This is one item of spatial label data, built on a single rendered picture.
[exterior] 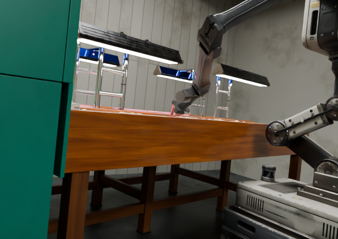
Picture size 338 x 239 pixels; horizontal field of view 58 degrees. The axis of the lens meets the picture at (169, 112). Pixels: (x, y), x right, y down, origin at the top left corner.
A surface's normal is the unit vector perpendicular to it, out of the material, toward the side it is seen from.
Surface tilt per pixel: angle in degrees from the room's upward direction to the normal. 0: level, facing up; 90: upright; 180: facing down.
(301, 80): 90
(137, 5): 90
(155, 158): 90
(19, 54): 90
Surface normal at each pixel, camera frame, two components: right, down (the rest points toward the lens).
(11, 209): 0.70, 0.08
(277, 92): -0.81, -0.07
